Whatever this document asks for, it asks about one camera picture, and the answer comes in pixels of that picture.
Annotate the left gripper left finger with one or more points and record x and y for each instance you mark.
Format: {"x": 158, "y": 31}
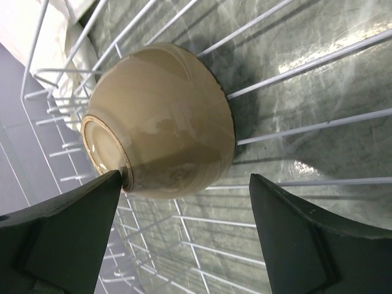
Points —
{"x": 57, "y": 246}

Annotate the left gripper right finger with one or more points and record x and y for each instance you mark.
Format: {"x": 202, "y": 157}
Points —
{"x": 308, "y": 249}

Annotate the tan ceramic bowl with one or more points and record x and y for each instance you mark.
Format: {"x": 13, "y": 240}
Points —
{"x": 160, "y": 117}

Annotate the white folded cloth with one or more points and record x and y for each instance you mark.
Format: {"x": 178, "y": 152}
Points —
{"x": 49, "y": 53}

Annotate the white wire dish rack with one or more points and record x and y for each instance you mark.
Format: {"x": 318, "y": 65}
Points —
{"x": 309, "y": 86}

